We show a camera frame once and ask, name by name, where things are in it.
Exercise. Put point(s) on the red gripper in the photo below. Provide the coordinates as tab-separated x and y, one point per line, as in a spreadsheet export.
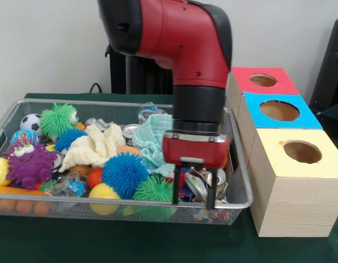
193	150

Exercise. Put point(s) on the silver drink can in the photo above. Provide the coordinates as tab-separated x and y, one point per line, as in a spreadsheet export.
196	183

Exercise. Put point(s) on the mint green cloth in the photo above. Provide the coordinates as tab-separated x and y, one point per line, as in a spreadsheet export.
152	145

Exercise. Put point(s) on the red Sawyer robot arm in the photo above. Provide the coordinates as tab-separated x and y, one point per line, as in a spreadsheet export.
185	41

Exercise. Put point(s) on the shallow silver mesh bin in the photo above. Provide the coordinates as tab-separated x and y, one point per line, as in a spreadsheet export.
235	216

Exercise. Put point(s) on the wooden box with three holes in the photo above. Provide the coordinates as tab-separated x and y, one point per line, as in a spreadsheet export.
295	208

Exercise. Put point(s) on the dark green table cloth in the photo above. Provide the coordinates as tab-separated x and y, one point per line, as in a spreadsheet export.
158	246
337	109

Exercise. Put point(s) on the blue spiky ball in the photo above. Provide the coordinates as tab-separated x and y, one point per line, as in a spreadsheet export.
125	174

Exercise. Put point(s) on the cream cloth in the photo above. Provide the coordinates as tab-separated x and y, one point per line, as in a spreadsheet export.
97	148

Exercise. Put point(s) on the green spiky ball with eyes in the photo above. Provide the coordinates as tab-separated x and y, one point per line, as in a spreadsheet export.
56	119

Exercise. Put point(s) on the purple spiky monster toy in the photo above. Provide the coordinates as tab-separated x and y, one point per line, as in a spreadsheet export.
29	164

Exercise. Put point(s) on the orange toy building block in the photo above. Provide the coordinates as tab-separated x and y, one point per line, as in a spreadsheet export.
23	206

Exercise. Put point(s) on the small soccer ball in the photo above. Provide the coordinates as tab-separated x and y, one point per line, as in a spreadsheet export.
29	122

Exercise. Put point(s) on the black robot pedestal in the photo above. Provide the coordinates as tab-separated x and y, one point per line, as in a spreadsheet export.
141	76

